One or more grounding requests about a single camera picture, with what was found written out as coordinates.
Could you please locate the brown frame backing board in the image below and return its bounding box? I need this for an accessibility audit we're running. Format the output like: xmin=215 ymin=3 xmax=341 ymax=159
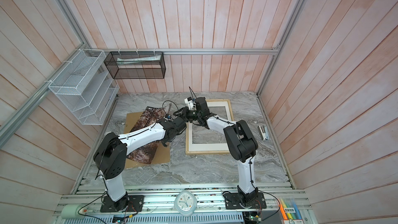
xmin=123 ymin=112 xmax=171 ymax=169

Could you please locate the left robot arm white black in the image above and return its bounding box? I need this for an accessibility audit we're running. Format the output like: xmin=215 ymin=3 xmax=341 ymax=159
xmin=93 ymin=117 xmax=186 ymax=212

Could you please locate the light wooden picture frame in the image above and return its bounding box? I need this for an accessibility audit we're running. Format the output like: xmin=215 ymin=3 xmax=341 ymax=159
xmin=186 ymin=99 xmax=234 ymax=155

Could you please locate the autumn forest photo print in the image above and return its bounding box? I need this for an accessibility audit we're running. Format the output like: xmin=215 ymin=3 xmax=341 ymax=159
xmin=123 ymin=106 xmax=165 ymax=165

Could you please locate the black wire mesh basket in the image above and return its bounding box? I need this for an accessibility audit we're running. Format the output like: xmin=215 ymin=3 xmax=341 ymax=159
xmin=104 ymin=51 xmax=166 ymax=79

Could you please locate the white round timer clock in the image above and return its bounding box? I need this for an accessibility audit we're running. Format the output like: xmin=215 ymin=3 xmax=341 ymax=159
xmin=174 ymin=190 xmax=198 ymax=217

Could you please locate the white stapler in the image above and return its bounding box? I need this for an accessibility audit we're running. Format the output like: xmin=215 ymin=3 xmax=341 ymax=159
xmin=258 ymin=125 xmax=269 ymax=141

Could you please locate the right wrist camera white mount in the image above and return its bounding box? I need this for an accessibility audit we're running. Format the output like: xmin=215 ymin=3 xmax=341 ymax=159
xmin=184 ymin=97 xmax=195 ymax=110

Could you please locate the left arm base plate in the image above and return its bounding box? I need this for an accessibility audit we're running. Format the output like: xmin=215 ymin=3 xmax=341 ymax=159
xmin=100 ymin=194 xmax=144 ymax=213

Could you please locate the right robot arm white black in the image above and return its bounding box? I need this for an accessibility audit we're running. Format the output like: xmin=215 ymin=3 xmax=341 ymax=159
xmin=173 ymin=97 xmax=259 ymax=208

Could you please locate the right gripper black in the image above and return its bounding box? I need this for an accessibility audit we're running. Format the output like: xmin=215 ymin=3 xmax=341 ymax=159
xmin=174 ymin=107 xmax=202 ymax=123

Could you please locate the pale green emergency button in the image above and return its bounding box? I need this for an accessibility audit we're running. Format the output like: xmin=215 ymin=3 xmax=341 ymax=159
xmin=61 ymin=204 xmax=87 ymax=219

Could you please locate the white photo mat board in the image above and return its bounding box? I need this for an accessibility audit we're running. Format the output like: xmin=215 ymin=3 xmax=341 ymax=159
xmin=186 ymin=99 xmax=234 ymax=155

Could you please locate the white wire mesh shelf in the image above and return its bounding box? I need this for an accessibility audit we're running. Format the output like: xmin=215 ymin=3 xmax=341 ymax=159
xmin=49 ymin=49 xmax=119 ymax=125

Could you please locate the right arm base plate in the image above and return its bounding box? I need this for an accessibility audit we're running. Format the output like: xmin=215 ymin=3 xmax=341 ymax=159
xmin=222 ymin=191 xmax=267 ymax=209

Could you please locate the coloured markers tray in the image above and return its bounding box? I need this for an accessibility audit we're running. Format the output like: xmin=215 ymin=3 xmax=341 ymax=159
xmin=278 ymin=198 xmax=306 ymax=224

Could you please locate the paper in black basket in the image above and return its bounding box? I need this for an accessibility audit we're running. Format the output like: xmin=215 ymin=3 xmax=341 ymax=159
xmin=116 ymin=55 xmax=162 ymax=66

